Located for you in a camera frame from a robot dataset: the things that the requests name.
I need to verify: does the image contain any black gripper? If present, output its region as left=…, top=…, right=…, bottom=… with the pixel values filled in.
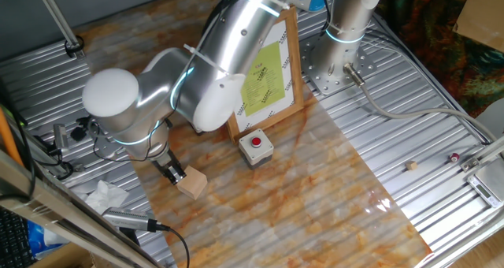
left=151, top=148, right=187, bottom=186

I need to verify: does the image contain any light wooden block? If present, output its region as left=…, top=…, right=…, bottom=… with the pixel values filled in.
left=176, top=165, right=209, bottom=201

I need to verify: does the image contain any crumpled white tissue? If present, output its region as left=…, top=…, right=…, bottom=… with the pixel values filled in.
left=72, top=179, right=131, bottom=216

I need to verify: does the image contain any red button grey box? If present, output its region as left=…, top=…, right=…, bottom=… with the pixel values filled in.
left=237, top=127, right=275, bottom=169

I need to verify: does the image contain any orange marble pattern mat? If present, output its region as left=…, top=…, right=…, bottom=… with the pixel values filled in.
left=74, top=0, right=433, bottom=268

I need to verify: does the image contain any brown cardboard box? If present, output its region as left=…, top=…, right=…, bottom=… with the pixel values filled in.
left=30, top=242, right=98, bottom=268

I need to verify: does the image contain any blue tissue pack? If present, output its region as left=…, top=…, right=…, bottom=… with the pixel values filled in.
left=26, top=219, right=66, bottom=259

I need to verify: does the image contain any orange stick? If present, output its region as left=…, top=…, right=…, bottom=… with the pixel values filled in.
left=0, top=108, right=24, bottom=167

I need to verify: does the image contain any black keyboard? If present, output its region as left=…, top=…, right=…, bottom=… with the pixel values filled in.
left=0, top=207, right=37, bottom=268

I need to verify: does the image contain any silver stand pole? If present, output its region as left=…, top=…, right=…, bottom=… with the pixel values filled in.
left=31, top=0, right=86, bottom=60

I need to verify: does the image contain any colourful patterned cloth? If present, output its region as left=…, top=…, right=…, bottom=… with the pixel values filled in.
left=376, top=0, right=504, bottom=118

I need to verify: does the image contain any silver digital scale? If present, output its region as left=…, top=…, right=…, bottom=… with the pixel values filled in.
left=466, top=157, right=504, bottom=209

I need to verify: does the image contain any grey plastic cover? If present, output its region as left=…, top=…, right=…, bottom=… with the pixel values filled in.
left=474, top=98, right=504, bottom=140

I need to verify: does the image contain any brown cardboard sheet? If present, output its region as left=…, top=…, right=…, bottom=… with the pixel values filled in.
left=452, top=0, right=504, bottom=54

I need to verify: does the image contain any silver camera with bracket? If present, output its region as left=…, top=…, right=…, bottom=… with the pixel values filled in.
left=101, top=207, right=171, bottom=234

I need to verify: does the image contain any black camera cable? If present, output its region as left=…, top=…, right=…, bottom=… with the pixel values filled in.
left=157, top=224, right=191, bottom=268

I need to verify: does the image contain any black wrapped cable connector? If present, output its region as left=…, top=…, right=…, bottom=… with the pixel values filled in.
left=69, top=117, right=92, bottom=143

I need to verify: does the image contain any aluminium frame beam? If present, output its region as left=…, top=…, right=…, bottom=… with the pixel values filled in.
left=0, top=147, right=162, bottom=268

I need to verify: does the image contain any silver camera on mount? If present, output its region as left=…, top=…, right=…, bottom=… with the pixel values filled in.
left=53, top=123, right=71, bottom=155

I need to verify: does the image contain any wooden picture frame stand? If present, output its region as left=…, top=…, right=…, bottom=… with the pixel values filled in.
left=226, top=6, right=305, bottom=143

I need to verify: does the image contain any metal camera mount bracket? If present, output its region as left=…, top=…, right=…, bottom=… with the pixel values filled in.
left=23, top=133, right=86, bottom=181

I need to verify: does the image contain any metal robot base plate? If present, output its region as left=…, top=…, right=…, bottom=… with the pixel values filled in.
left=301, top=37, right=378, bottom=96

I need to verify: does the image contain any thick grey cable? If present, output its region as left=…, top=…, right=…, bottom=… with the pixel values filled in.
left=342, top=61, right=499, bottom=143

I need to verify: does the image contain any black base cable bundle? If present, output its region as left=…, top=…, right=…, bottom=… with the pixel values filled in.
left=318, top=0, right=335, bottom=35

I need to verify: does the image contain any aluminium rail bracket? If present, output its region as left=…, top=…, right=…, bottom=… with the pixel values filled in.
left=459, top=136, right=504, bottom=173

